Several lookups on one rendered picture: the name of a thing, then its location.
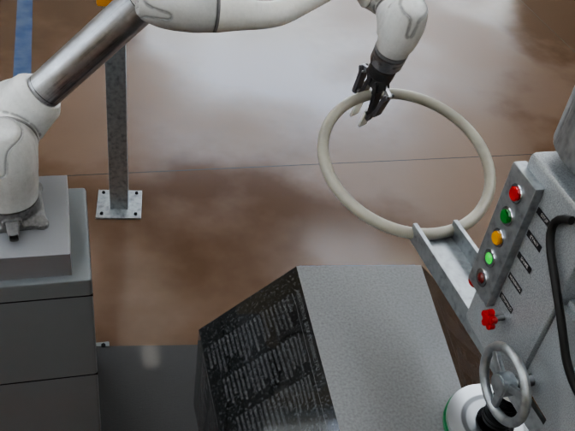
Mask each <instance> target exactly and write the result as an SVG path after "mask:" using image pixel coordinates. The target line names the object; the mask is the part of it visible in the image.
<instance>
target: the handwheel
mask: <svg viewBox="0 0 575 431"><path fill-rule="evenodd" d="M501 352H503V353H504V354H505V355H506V356H507V357H508V358H509V360H510V361H511V363H512V364H513V367H514V368H515V371H516V373H517V375H514V374H513V373H512V372H511V371H509V370H506V371H505V368H504V364H503V361H502V358H501ZM492 357H493V358H494V361H495V367H496V371H497V372H495V373H494V374H493V375H492V377H491V385H490V379H489V366H490V361H491V358H492ZM479 377H480V384H481V388H482V392H483V397H484V400H485V402H486V405H487V406H488V408H489V410H490V412H491V414H492V415H493V416H494V418H495V419H496V420H497V421H498V422H499V423H501V424H502V425H504V426H506V427H509V428H516V427H519V426H521V425H522V424H523V423H524V422H525V421H526V419H527V417H528V415H529V414H530V411H531V399H532V397H531V387H532V386H534V385H535V378H534V375H533V374H528V372H527V369H526V367H525V364H524V362H523V360H522V358H521V357H520V355H519V354H518V353H517V352H516V351H515V350H514V349H513V348H512V347H511V346H510V345H509V344H507V343H505V342H502V341H495V342H492V343H490V344H489V345H487V347H486V348H485V349H484V351H483V354H482V356H481V360H480V366H479ZM491 387H492V389H493V392H494V393H495V394H493V392H492V389H491ZM509 396H514V397H515V398H517V399H519V400H520V406H519V411H518V413H517V414H516V416H514V417H510V416H507V415H506V414H505V413H504V412H503V411H502V410H501V408H500V407H499V406H500V403H501V401H502V399H503V398H504V397H509Z"/></svg>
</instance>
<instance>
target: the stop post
mask: <svg viewBox="0 0 575 431"><path fill-rule="evenodd" d="M111 1H113V0H97V6H103V9H104V8H105V7H106V6H107V5H108V4H109V3H110V2H111ZM105 87H106V111H107V134H108V158H109V182H110V189H109V190H98V203H97V211H96V219H123V220H141V206H142V191H129V190H128V150H127V44H125V45H124V46H123V47H122V48H121V49H120V50H118V51H117V52H116V53H115V54H114V55H113V56H112V57H111V58H110V59H109V60H108V61H107V62H106V63H105Z"/></svg>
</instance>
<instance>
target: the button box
mask: <svg viewBox="0 0 575 431"><path fill-rule="evenodd" d="M527 164H528V162H527V161H521V162H513V165H512V167H511V170H510V172H509V175H508V177H507V180H506V183H505V185H504V187H503V190H502V192H501V195H500V198H499V200H498V203H497V205H496V207H495V211H494V214H493V215H492V218H491V220H490V223H489V226H488V229H487V231H486V234H485V235H484V238H483V242H482V244H481V246H480V248H479V251H478V254H477V257H476V259H475V262H474V263H473V266H472V268H471V272H470V274H469V280H470V281H471V283H472V285H473V286H474V288H475V289H476V291H477V293H478V295H479V297H480V298H481V299H482V301H483V303H484V305H485V306H486V307H489V306H494V305H495V301H496V299H497V298H498V296H499V293H500V291H501V288H502V286H503V284H504V282H505V279H506V278H507V274H508V272H509V270H510V268H511V266H512V264H513V260H514V258H515V257H516V255H517V252H518V250H519V247H520V245H521V243H522V241H523V238H524V236H525V233H526V231H527V229H528V227H529V225H530V223H531V219H532V217H533V216H534V214H535V211H536V208H537V206H538V204H539V202H540V200H541V197H542V195H543V193H544V188H543V186H542V185H541V184H540V182H539V181H538V180H537V179H536V177H535V176H534V175H533V173H532V172H531V171H530V170H529V169H528V166H527ZM514 183H517V184H519V185H520V187H521V189H522V193H523V196H522V200H521V201H520V203H519V204H514V203H513V202H512V200H511V199H510V197H509V190H510V188H511V186H512V184H514ZM504 206H508V207H509V208H510V209H511V211H512V213H513V222H512V224H511V225H510V226H509V227H506V226H505V225H504V224H503V223H502V221H501V218H500V214H501V210H502V208H503V207H504ZM497 227H498V228H499V229H500V230H501V231H502V232H503V235H504V242H503V245H502V247H500V248H498V247H496V246H495V245H494V243H493V241H492V239H491V236H492V233H493V231H494V229H495V228H497ZM487 249H491V250H492V251H493V252H494V254H495V265H494V267H493V268H489V267H488V266H487V265H486V263H485V261H484V252H485V251H486V250H487ZM478 269H483V270H484V271H485V272H486V275H487V284H486V286H485V287H480V286H479V285H478V283H477V271H478Z"/></svg>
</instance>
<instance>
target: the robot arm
mask: <svg viewBox="0 0 575 431"><path fill-rule="evenodd" d="M329 1H331V0H274V1H257V0H113V1H111V2H110V3H109V4H108V5H107V6H106V7H105V8H104V9H103V10H102V11H100V12H99V13H98V14H97V15H96V16H95V17H94V18H93V19H92V20H91V21H89V22H88V23H87V24H86V25H85V26H84V27H83V28H82V29H81V30H80V31H79V32H77V33H76V34H75V35H74V36H73V37H72V38H71V39H70V40H69V41H68V42H67V43H66V44H65V45H64V46H63V47H62V48H61V49H60V50H59V51H58V52H56V53H55V54H54V55H53V56H52V57H51V58H50V59H49V60H48V61H47V62H45V63H44V64H43V65H42V66H41V67H40V68H39V69H38V70H37V71H36V72H35V73H33V74H17V75H16V76H15V77H13V78H11V79H7V80H3V81H1V82H0V233H7V234H8V236H9V241H11V242H15V241H18V240H19V236H20V231H24V230H31V229H38V230H45V229H47V228H48V227H49V221H48V219H47V218H46V216H45V213H44V205H43V199H42V194H41V193H42V191H43V185H42V183H40V182H39V140H40V139H42V138H43V137H44V135H45V134H46V132H47V131H48V129H49V128H50V126H51V125H52V124H53V123H54V121H55V120H56V119H57V118H58V116H59V115H60V113H61V101H62V100H63V99H64V98H65V97H67V96H68V95H69V94H70V93H71V92H72V91H73V90H75V89H76V88H77V87H78V86H79V85H80V84H81V83H83V82H84V81H85V80H86V79H87V78H88V77H89V76H91V75H92V74H93V73H94V72H95V71H96V70H98V69H99V68H100V67H101V66H102V65H103V64H104V63H106V62H107V61H108V60H109V59H110V58H111V57H112V56H113V55H114V54H115V53H116V52H117V51H118V50H120V49H121V48H122V47H123V46H124V45H125V44H126V43H128V42H129V41H130V40H131V39H132V38H133V37H135V36H136V35H137V34H138V33H139V32H140V31H141V30H143V29H144V28H145V27H146V26H147V25H148V24H151V25H153V26H155V27H160V28H162V29H167V30H171V31H177V32H193V33H201V32H232V31H245V30H261V29H269V28H274V27H280V26H283V25H286V24H288V23H290V22H292V21H295V20H297V19H299V18H300V17H301V16H303V15H306V14H308V13H310V12H311V11H312V10H314V9H317V8H318V7H320V6H322V5H324V4H326V3H327V2H329ZM357 1H358V2H359V5H360V6H361V7H362V8H365V9H368V10H369V11H371V12H372V13H373V14H375V15H376V23H377V26H376V34H377V41H376V43H375V46H374V49H373V51H372V52H371V54H370V64H369V66H368V63H364V64H361V65H359V73H358V75H357V78H356V80H355V82H354V85H353V89H352V92H353V93H355V94H356V93H358V92H363V91H367V90H369V89H370V88H372V91H371V94H372V96H371V99H370V104H369V108H368V109H367V110H365V112H364V113H363V115H362V117H361V119H360V121H359V124H358V127H362V126H363V125H366V124H367V122H368V121H369V120H371V118H372V117H376V116H379V115H380V114H381V113H382V112H383V111H384V109H385V107H386V106H387V104H388V102H389V100H390V99H392V98H394V94H393V93H392V94H391V93H390V91H389V85H390V82H391V81H392V80H393V78H394V76H395V74H396V73H398V72H399V71H400V70H401V69H402V67H403V65H404V63H405V61H406V59H407V58H408V55H409V54H410V53H411V52H412V51H413V50H414V49H415V47H416V46H417V44H418V42H419V40H420V39H421V37H422V35H423V33H424V29H425V27H426V23H427V20H428V6H427V4H426V2H425V1H424V0H357ZM366 75H367V79H366V81H365V78H366ZM383 92H384V94H383V96H382V99H381V100H380V98H381V95H382V93H383ZM379 101H380V102H379Z"/></svg>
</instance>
